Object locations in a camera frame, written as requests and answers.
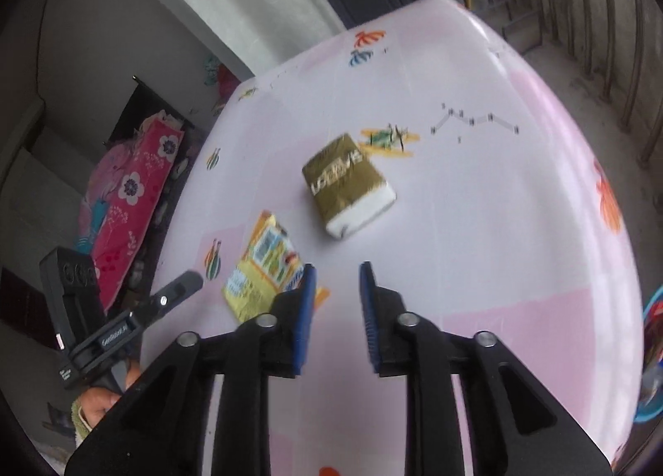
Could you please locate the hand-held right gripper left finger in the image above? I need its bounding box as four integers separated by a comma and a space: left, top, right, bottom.
65, 263, 318, 476

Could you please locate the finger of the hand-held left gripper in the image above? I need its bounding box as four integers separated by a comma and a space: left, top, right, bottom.
129, 270, 204, 329

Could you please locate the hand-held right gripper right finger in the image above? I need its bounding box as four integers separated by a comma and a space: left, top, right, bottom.
359, 261, 612, 476

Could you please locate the yellow snack wrapper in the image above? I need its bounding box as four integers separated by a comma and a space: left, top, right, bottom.
221, 211, 331, 324

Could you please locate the olive green tissue pack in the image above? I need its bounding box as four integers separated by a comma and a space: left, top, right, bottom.
302, 133, 397, 240

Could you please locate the blue plastic wastebasket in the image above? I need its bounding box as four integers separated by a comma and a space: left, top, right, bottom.
634, 287, 663, 425

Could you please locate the person's left hand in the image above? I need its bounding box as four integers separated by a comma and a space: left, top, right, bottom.
77, 359, 143, 430

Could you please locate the pink floral quilt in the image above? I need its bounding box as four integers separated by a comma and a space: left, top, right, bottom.
77, 111, 187, 311

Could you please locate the white green fluffy robe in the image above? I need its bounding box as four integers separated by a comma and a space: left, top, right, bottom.
70, 398, 99, 451

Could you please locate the table with balloon tablecloth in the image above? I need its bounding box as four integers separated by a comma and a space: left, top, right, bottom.
124, 0, 646, 476

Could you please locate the red teal cloth bundle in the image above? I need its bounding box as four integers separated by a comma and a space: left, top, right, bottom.
204, 56, 242, 114

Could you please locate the metal dustpan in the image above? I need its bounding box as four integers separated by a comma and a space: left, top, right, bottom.
500, 0, 544, 55

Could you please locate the metal balcony railing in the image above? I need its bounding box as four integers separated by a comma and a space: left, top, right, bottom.
404, 0, 663, 169

